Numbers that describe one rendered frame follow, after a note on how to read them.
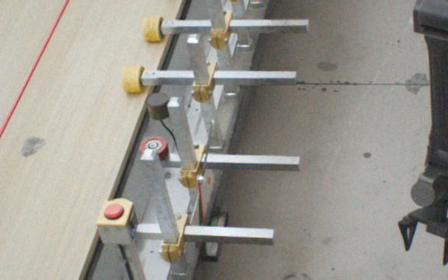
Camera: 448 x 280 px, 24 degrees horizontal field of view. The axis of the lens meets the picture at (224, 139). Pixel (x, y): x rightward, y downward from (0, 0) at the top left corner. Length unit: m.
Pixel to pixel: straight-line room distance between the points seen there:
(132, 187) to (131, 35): 0.57
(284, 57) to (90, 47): 1.45
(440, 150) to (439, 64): 0.25
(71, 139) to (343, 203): 1.28
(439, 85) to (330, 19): 2.67
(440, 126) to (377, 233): 1.60
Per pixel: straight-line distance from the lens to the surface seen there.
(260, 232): 2.77
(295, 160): 2.90
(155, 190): 2.64
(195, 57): 2.98
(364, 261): 3.77
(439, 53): 2.16
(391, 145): 4.18
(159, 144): 2.97
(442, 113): 2.26
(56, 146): 3.07
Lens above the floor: 2.86
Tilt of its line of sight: 42 degrees down
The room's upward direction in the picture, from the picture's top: 12 degrees counter-clockwise
